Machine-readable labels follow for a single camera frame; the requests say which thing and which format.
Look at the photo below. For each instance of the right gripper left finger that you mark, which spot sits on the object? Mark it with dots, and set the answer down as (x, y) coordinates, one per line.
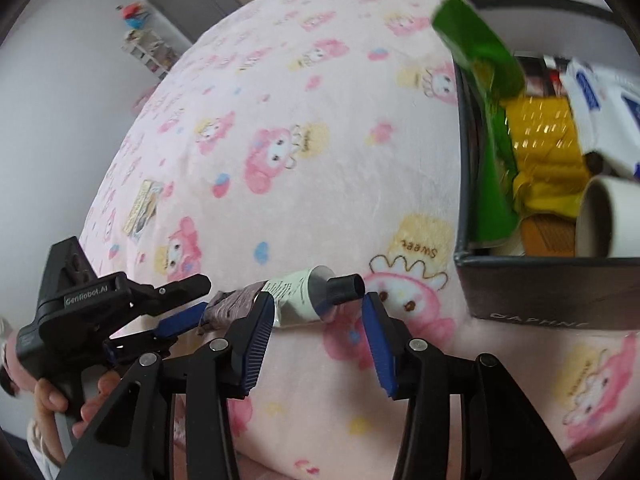
(132, 435)

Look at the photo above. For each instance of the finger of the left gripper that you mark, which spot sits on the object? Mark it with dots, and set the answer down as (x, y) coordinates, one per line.
(160, 339)
(154, 301)

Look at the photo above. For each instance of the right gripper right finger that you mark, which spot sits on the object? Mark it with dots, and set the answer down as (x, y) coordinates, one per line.
(503, 436)

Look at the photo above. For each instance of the small yellow card packet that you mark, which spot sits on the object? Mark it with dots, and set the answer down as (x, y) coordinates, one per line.
(143, 209)

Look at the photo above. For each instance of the hand cream tube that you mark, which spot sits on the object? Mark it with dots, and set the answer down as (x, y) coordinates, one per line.
(303, 297)

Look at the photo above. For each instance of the white paper roll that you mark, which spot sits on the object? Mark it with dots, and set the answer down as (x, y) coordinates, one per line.
(607, 225)

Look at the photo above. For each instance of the white blue wet wipes pack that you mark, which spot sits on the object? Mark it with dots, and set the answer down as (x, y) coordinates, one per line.
(605, 107)

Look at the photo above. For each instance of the person left hand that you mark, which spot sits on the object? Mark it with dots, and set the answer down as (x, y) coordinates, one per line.
(49, 402)

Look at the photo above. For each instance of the dark grey cardboard box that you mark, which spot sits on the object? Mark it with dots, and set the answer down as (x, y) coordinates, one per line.
(577, 293)

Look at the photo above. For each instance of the pink cartoon print blanket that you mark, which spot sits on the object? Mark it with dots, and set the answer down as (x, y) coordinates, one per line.
(302, 133)

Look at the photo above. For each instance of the white small shelf rack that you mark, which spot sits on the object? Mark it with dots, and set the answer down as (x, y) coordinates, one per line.
(151, 50)

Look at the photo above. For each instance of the green yellow snack bag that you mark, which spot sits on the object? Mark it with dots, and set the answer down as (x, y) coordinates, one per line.
(529, 162)

